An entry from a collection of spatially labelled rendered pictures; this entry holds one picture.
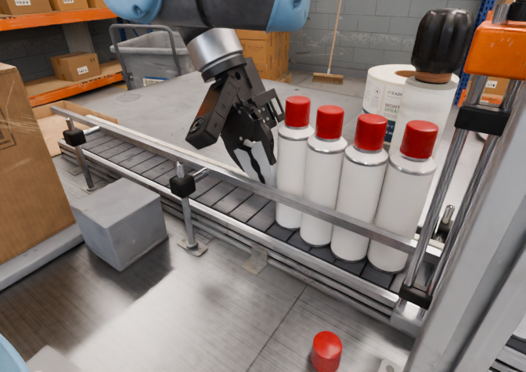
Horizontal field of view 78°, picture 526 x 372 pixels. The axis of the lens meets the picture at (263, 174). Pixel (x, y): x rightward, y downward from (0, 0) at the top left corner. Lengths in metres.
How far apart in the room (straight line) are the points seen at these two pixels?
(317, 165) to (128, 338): 0.32
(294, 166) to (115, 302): 0.32
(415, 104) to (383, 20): 4.21
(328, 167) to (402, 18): 4.42
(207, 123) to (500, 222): 0.33
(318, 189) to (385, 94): 0.42
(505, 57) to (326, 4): 4.75
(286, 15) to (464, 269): 0.27
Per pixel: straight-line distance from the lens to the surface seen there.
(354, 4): 4.88
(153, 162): 0.74
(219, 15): 0.38
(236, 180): 0.49
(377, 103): 0.81
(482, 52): 0.26
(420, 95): 0.63
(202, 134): 0.43
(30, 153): 0.59
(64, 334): 0.53
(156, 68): 2.58
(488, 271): 0.26
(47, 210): 0.63
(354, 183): 0.40
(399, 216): 0.42
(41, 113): 1.27
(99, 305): 0.54
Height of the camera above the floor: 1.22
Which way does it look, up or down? 31 degrees down
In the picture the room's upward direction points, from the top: straight up
